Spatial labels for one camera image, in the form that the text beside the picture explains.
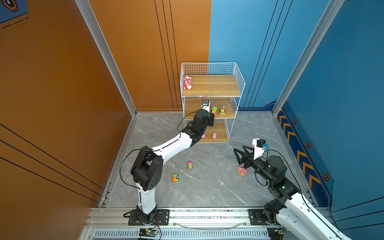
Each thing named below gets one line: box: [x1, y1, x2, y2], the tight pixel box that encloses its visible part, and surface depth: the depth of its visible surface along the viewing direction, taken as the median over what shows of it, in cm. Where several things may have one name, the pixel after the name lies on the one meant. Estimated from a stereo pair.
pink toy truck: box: [187, 161, 193, 170], surface depth 91 cm
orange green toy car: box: [172, 172, 180, 183], surface depth 87 cm
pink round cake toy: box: [237, 165, 248, 176], surface depth 88 cm
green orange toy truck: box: [211, 106, 218, 116], surface depth 86 cm
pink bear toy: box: [183, 75, 194, 90], surface depth 74 cm
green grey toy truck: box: [219, 105, 226, 116], surface depth 85 cm
